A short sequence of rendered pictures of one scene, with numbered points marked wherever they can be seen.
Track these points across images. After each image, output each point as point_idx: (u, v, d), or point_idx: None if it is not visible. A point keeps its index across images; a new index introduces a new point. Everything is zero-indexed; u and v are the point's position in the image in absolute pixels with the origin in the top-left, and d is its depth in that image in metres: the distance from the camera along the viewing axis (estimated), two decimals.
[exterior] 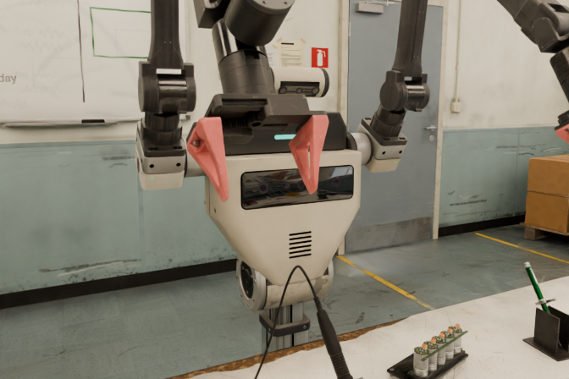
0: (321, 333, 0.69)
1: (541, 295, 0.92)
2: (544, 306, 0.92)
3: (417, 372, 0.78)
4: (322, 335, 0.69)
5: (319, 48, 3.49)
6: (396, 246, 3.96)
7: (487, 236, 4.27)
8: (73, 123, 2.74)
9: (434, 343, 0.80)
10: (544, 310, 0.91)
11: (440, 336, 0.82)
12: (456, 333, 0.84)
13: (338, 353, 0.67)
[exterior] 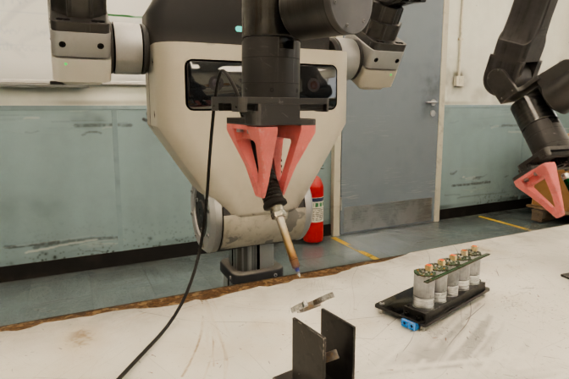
0: None
1: None
2: None
3: (419, 303, 0.53)
4: None
5: None
6: (395, 228, 3.71)
7: (491, 218, 4.02)
8: (40, 85, 2.50)
9: (443, 265, 0.56)
10: None
11: (451, 257, 0.58)
12: (473, 256, 0.60)
13: None
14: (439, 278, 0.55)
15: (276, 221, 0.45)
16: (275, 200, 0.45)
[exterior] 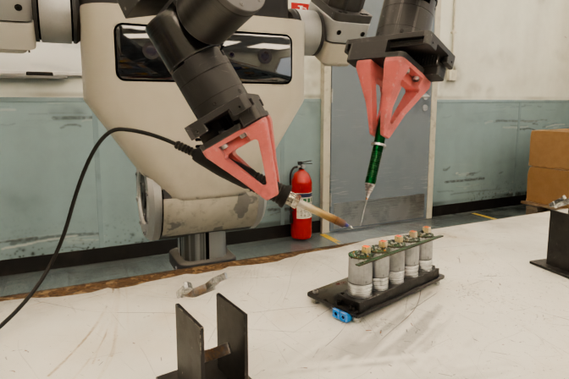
0: (218, 170, 0.46)
1: (376, 136, 0.48)
2: (381, 156, 0.48)
3: (354, 290, 0.46)
4: (221, 171, 0.46)
5: (300, 4, 3.17)
6: (386, 225, 3.64)
7: (484, 216, 3.95)
8: (15, 75, 2.42)
9: (384, 246, 0.48)
10: (369, 161, 0.48)
11: (396, 238, 0.50)
12: (424, 238, 0.52)
13: (256, 173, 0.46)
14: (378, 262, 0.47)
15: (300, 205, 0.46)
16: (290, 187, 0.46)
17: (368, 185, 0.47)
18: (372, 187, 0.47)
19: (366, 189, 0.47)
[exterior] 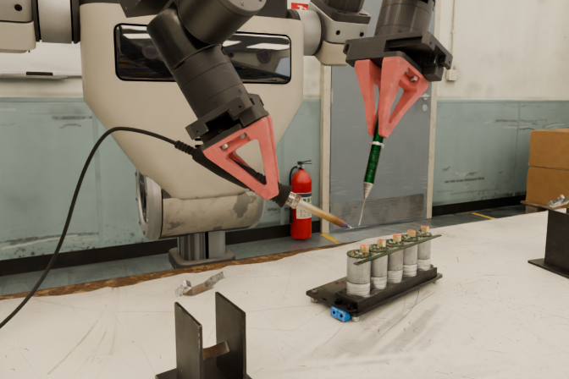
0: (218, 170, 0.46)
1: (374, 136, 0.48)
2: (379, 156, 0.48)
3: (352, 289, 0.46)
4: (222, 170, 0.46)
5: (300, 4, 3.17)
6: (386, 225, 3.64)
7: (484, 216, 3.95)
8: (15, 75, 2.42)
9: (383, 245, 0.48)
10: (367, 161, 0.48)
11: (394, 238, 0.50)
12: (422, 238, 0.52)
13: (256, 172, 0.46)
14: (377, 261, 0.47)
15: (300, 205, 0.46)
16: (290, 187, 0.46)
17: (367, 184, 0.47)
18: (370, 187, 0.47)
19: (364, 189, 0.48)
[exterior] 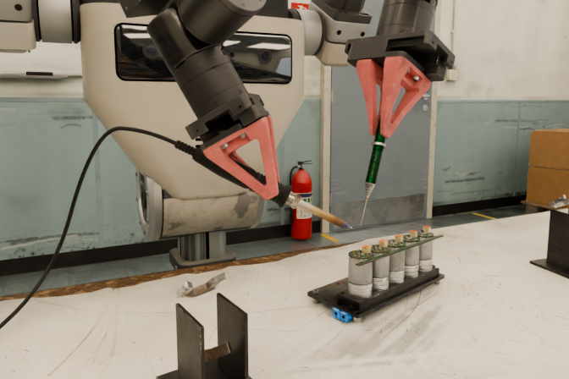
0: (218, 170, 0.46)
1: (376, 136, 0.48)
2: (381, 156, 0.48)
3: (354, 290, 0.46)
4: (222, 170, 0.46)
5: (300, 4, 3.17)
6: (386, 225, 3.64)
7: (484, 216, 3.95)
8: (15, 75, 2.42)
9: (384, 246, 0.48)
10: (369, 161, 0.48)
11: (396, 238, 0.50)
12: (424, 238, 0.52)
13: (256, 172, 0.46)
14: (378, 262, 0.47)
15: (300, 205, 0.46)
16: (290, 187, 0.46)
17: (368, 184, 0.47)
18: (372, 187, 0.47)
19: (366, 189, 0.47)
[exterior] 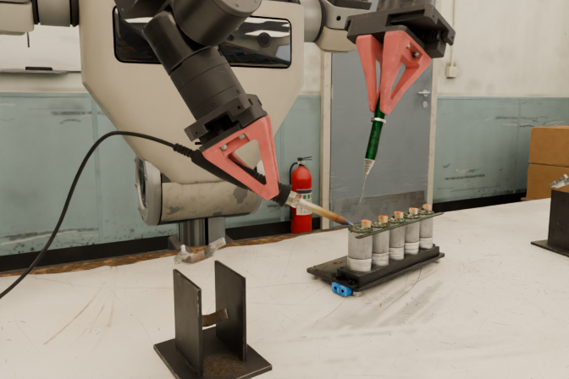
0: (218, 172, 0.46)
1: (376, 112, 0.48)
2: (380, 133, 0.48)
3: (353, 264, 0.45)
4: (221, 172, 0.46)
5: None
6: None
7: None
8: (14, 70, 2.41)
9: (384, 222, 0.48)
10: (368, 137, 0.48)
11: (396, 215, 0.50)
12: (424, 216, 0.52)
13: (255, 173, 0.46)
14: (378, 237, 0.47)
15: (301, 204, 0.46)
16: (290, 186, 0.46)
17: (367, 161, 0.47)
18: (371, 163, 0.47)
19: (365, 166, 0.47)
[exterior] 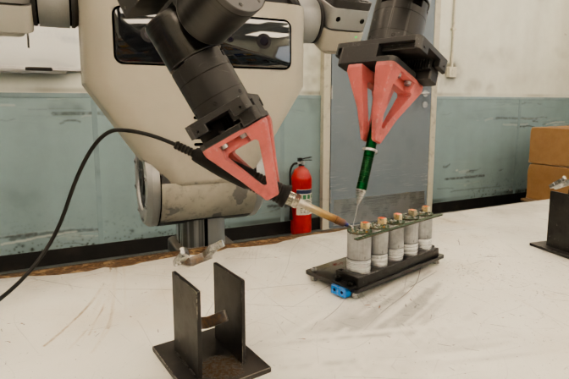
0: (218, 171, 0.46)
1: (367, 141, 0.47)
2: (372, 162, 0.47)
3: (352, 266, 0.45)
4: (221, 171, 0.45)
5: None
6: None
7: None
8: (14, 70, 2.42)
9: (383, 223, 0.48)
10: (361, 167, 0.47)
11: (395, 216, 0.50)
12: (423, 217, 0.52)
13: (256, 173, 0.46)
14: (378, 238, 0.47)
15: (300, 204, 0.46)
16: (290, 187, 0.46)
17: (359, 191, 0.46)
18: (362, 193, 0.46)
19: (356, 195, 0.47)
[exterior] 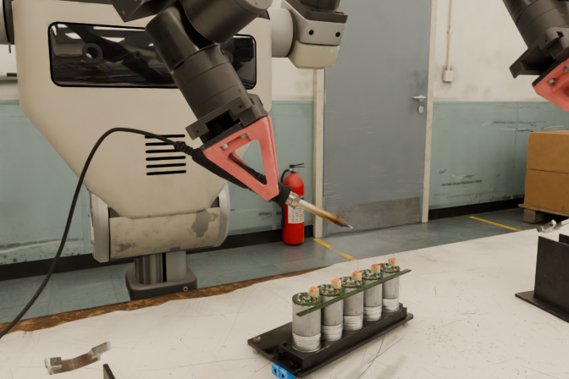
0: (218, 170, 0.46)
1: None
2: None
3: (297, 342, 0.38)
4: (222, 171, 0.45)
5: None
6: (381, 229, 3.56)
7: (482, 219, 3.87)
8: None
9: (338, 287, 0.40)
10: None
11: (354, 276, 0.43)
12: (389, 274, 0.45)
13: (256, 173, 0.46)
14: (329, 307, 0.39)
15: (300, 205, 0.46)
16: (290, 187, 0.46)
17: None
18: None
19: None
